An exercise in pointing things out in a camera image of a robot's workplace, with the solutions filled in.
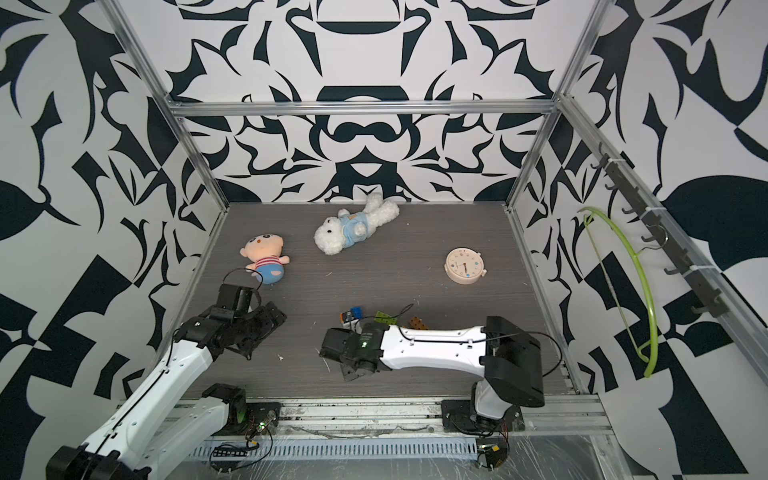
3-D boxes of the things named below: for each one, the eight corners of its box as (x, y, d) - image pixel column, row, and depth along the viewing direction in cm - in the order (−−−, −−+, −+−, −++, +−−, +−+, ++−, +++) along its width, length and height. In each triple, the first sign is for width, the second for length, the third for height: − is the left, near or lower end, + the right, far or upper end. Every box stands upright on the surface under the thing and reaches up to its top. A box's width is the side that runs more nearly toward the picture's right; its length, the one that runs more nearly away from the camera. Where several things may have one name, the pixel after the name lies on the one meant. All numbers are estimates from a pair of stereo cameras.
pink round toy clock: (447, 284, 101) (449, 277, 98) (442, 253, 109) (444, 246, 106) (485, 284, 101) (488, 277, 98) (478, 253, 109) (480, 246, 106)
